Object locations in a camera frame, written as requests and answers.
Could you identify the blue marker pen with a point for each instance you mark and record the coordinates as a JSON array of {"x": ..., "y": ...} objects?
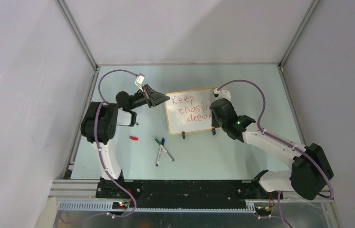
[{"x": 160, "y": 152}]

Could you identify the whiteboard with orange frame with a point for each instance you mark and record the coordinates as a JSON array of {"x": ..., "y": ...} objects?
[{"x": 189, "y": 111}]

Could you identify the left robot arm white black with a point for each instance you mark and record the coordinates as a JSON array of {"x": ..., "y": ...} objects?
[{"x": 102, "y": 118}]

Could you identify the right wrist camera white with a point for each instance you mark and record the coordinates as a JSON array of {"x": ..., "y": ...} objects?
[{"x": 222, "y": 94}]

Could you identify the right aluminium corner post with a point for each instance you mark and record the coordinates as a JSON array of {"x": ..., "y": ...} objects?
[{"x": 298, "y": 33}]

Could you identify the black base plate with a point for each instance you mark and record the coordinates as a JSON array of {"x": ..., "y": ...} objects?
[{"x": 187, "y": 194}]

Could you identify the green marker pen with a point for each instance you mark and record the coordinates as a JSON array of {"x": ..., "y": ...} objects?
[{"x": 164, "y": 149}]

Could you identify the aluminium frame rail front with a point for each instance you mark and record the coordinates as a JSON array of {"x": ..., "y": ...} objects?
[{"x": 86, "y": 190}]

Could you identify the left aluminium corner post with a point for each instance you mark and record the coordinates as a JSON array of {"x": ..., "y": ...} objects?
[{"x": 70, "y": 20}]

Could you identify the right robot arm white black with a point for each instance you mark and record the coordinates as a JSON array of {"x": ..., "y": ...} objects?
[{"x": 308, "y": 168}]

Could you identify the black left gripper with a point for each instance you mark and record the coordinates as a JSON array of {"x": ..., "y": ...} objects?
[{"x": 152, "y": 98}]

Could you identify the grey cable duct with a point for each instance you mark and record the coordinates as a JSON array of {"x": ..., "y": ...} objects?
[{"x": 109, "y": 206}]

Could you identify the aluminium corner post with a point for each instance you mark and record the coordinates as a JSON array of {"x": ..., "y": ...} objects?
[
  {"x": 298, "y": 33},
  {"x": 70, "y": 20}
]

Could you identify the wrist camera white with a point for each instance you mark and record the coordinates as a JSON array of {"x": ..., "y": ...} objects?
[
  {"x": 222, "y": 94},
  {"x": 139, "y": 81}
]

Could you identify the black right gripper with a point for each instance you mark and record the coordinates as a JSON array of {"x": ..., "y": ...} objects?
[{"x": 214, "y": 123}]

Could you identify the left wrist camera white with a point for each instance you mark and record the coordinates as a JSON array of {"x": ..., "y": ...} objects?
[{"x": 139, "y": 81}]

